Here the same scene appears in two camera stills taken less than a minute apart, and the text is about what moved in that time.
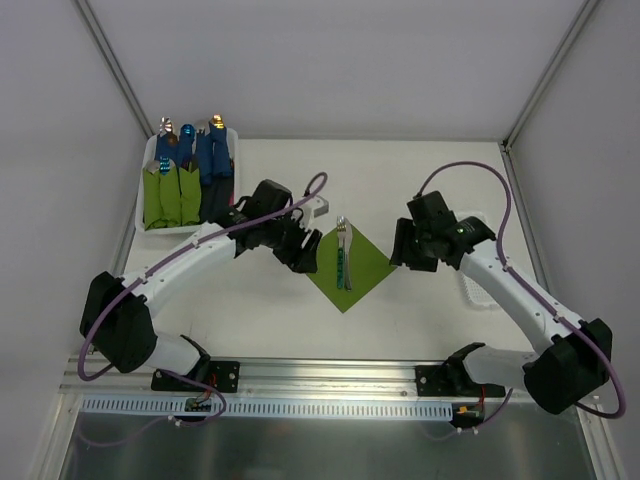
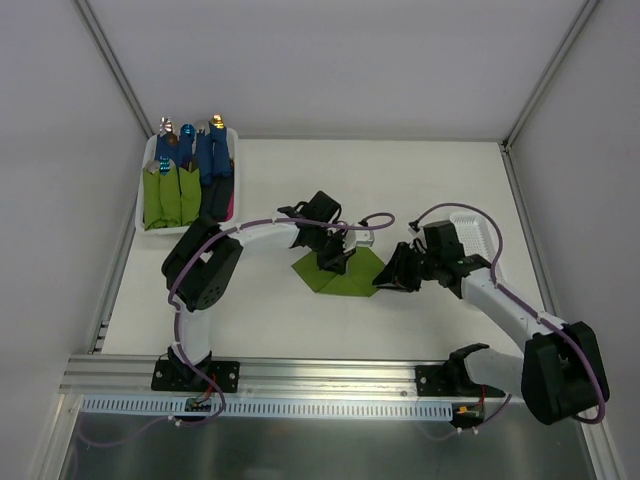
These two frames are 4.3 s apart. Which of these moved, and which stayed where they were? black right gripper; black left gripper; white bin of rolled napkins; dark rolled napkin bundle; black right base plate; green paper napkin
Moved: black right gripper; black left gripper; green paper napkin
Stayed: black right base plate; white bin of rolled napkins; dark rolled napkin bundle
